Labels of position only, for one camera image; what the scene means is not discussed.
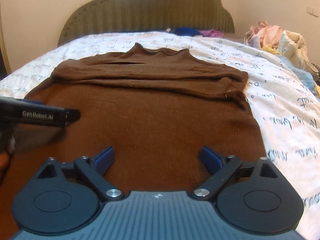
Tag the light blue blanket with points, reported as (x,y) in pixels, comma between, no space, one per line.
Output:
(305,77)

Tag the left hand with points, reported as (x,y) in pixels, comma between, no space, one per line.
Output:
(7,147)

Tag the purple garment by headboard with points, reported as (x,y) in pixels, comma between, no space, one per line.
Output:
(212,33)

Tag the blue garment by headboard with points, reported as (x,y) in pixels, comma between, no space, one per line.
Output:
(184,31)

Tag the white script-print bedspread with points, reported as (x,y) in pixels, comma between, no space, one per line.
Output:
(285,109)

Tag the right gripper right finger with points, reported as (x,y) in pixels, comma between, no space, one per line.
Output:
(222,169)

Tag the white wall switch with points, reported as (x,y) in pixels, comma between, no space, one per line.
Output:
(312,11)

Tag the olive green padded headboard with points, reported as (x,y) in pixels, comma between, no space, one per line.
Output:
(119,16)

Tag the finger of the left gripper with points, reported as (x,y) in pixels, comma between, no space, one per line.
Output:
(21,111)

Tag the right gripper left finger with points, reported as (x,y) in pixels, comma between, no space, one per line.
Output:
(92,171)

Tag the brown knit sweater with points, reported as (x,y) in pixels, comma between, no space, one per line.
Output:
(155,108)

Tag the pile of pastel clothes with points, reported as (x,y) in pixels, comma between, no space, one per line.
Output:
(275,40)

